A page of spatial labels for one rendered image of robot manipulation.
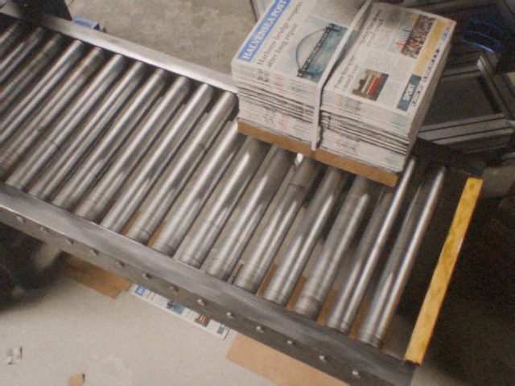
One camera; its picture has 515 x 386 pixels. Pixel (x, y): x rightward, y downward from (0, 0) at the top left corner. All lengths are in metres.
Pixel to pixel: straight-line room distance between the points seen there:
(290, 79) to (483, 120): 1.20
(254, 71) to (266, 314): 0.47
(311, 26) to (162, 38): 1.64
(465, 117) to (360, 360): 1.32
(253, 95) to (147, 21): 1.75
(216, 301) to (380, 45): 0.60
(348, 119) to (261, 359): 1.01
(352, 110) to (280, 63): 0.17
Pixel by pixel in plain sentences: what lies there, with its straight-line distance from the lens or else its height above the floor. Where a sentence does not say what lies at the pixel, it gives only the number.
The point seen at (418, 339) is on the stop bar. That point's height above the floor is 0.82.
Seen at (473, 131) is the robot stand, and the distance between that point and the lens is 2.15.
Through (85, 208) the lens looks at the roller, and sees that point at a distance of 1.27.
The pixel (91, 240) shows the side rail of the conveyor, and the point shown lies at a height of 0.80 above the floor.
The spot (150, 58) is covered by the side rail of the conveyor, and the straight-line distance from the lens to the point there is 1.52.
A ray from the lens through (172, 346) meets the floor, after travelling 1.95.
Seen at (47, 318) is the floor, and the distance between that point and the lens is 2.10.
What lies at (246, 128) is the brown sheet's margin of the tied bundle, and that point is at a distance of 1.28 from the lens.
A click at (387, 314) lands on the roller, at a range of 1.12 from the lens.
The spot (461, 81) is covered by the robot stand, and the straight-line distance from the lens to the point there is 2.33.
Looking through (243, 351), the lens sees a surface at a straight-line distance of 1.91.
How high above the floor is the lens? 1.83
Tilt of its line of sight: 58 degrees down
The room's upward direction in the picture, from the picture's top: 5 degrees counter-clockwise
